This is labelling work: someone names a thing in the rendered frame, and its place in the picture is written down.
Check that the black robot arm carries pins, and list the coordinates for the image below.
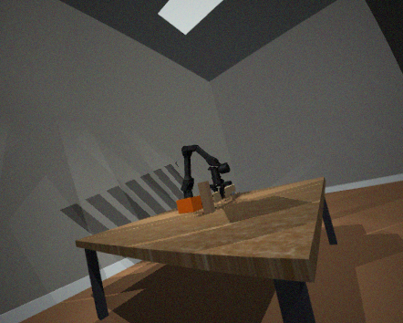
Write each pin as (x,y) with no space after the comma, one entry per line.
(188,181)

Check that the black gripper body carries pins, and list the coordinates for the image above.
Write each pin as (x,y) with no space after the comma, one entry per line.
(217,180)

